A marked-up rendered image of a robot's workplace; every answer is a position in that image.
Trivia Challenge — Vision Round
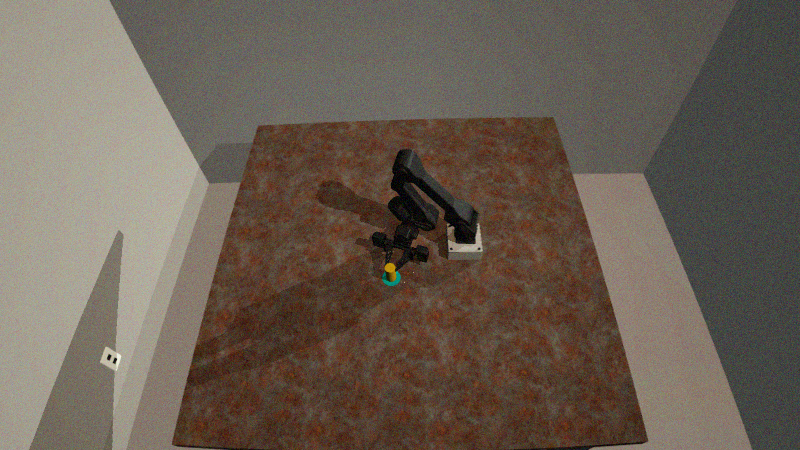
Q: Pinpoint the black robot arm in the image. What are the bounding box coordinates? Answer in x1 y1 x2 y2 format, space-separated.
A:
388 149 479 244

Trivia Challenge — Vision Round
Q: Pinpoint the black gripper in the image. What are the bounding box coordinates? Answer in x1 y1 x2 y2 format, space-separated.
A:
372 231 429 272

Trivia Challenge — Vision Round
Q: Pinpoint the yellow tall cylinder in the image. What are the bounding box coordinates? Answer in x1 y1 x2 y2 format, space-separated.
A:
385 263 396 282

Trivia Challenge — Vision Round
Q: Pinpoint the cyan circle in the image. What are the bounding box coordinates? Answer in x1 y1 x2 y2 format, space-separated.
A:
382 272 401 286

